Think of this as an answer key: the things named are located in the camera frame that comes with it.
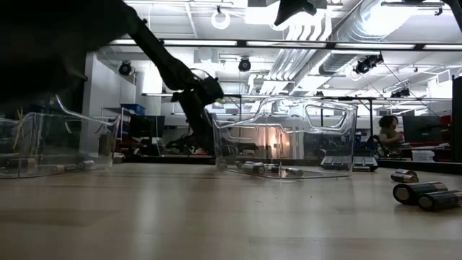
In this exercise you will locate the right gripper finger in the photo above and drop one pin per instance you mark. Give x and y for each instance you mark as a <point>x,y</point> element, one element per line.
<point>292,9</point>

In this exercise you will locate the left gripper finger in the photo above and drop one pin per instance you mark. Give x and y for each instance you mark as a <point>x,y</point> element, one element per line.
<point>200,122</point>

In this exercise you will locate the clear plastic bin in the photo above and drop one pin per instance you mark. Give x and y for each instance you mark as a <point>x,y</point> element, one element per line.
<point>325,151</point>
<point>94,144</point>

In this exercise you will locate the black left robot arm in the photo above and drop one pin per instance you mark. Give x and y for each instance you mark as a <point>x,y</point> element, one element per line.
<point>54,43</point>

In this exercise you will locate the black overhead rig bar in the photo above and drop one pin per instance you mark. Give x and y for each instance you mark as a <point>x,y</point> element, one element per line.
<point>325,44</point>

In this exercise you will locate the black monitor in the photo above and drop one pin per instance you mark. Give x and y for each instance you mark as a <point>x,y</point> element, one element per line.
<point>146,126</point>
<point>420,128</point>

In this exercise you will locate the blue storage crate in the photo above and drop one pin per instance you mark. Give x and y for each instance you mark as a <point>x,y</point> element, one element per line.
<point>133,109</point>

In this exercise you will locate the person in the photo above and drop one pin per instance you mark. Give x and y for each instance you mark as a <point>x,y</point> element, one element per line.
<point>390,131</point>

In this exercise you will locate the white box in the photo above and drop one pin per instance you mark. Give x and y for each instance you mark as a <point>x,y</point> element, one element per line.
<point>423,156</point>

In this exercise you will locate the black ceiling camera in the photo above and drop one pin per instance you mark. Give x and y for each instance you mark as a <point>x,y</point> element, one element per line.
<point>244,64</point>
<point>125,68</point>

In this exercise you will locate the silver ventilation duct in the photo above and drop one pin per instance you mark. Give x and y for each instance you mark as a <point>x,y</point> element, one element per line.
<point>361,21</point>

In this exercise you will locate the black ceiling camera rig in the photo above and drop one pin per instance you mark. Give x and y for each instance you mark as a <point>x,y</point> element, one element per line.
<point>368,63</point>
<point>400,93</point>

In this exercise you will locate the black rig upright post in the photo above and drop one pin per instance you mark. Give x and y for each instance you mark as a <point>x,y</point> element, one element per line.
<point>457,119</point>

